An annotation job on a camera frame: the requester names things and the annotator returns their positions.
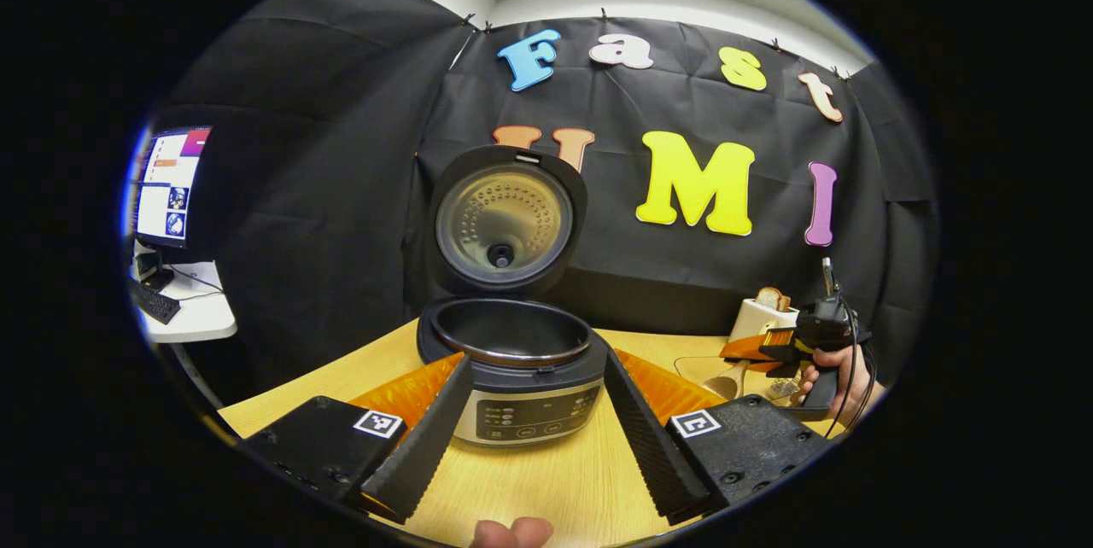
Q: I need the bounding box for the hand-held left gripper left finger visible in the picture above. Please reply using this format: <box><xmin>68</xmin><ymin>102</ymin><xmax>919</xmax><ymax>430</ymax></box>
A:
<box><xmin>242</xmin><ymin>352</ymin><xmax>475</xmax><ymax>525</ymax></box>

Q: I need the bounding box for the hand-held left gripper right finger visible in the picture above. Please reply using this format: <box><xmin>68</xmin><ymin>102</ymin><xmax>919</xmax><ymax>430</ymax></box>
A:
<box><xmin>602</xmin><ymin>341</ymin><xmax>831</xmax><ymax>525</ymax></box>

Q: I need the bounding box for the wooden spoon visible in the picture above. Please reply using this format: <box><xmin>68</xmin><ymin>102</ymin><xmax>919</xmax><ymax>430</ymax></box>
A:
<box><xmin>703</xmin><ymin>359</ymin><xmax>751</xmax><ymax>400</ymax></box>

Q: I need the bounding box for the black silver rice cooker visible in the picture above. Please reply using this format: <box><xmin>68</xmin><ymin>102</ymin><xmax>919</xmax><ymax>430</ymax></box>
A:
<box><xmin>416</xmin><ymin>145</ymin><xmax>609</xmax><ymax>448</ymax></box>

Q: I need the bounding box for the clear glass rice container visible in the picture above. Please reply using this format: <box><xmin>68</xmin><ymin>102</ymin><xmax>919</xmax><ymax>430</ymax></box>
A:
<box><xmin>675</xmin><ymin>356</ymin><xmax>769</xmax><ymax>400</ymax></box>

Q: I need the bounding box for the white toaster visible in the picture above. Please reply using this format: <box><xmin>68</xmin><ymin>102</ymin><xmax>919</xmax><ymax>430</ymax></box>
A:
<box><xmin>728</xmin><ymin>298</ymin><xmax>800</xmax><ymax>344</ymax></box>

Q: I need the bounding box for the white desk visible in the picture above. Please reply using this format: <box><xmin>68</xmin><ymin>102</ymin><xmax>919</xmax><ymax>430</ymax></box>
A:
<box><xmin>132</xmin><ymin>241</ymin><xmax>237</xmax><ymax>344</ymax></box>

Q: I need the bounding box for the black backdrop cloth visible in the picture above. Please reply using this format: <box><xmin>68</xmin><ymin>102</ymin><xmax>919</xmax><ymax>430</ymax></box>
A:
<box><xmin>141</xmin><ymin>0</ymin><xmax>940</xmax><ymax>387</ymax></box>

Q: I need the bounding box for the black keyboard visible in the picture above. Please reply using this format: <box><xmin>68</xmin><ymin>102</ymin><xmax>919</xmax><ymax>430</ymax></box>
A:
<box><xmin>130</xmin><ymin>279</ymin><xmax>181</xmax><ymax>325</ymax></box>

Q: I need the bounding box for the computer monitor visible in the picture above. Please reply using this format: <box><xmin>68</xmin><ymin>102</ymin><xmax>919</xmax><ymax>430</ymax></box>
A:
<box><xmin>135</xmin><ymin>125</ymin><xmax>212</xmax><ymax>250</ymax></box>

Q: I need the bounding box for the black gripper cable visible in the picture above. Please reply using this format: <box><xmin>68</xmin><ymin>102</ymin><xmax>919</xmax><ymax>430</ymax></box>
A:
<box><xmin>821</xmin><ymin>275</ymin><xmax>876</xmax><ymax>429</ymax></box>

